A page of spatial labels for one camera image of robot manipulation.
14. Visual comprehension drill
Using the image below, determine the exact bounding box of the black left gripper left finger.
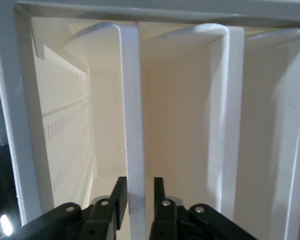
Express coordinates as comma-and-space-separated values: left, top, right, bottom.
4, 176, 128, 240

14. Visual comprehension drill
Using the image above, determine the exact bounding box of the white drawer cabinet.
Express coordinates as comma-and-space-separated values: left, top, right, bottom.
0, 0, 300, 226

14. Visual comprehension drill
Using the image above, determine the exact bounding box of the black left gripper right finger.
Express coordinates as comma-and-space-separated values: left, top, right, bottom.
149, 177, 259, 240

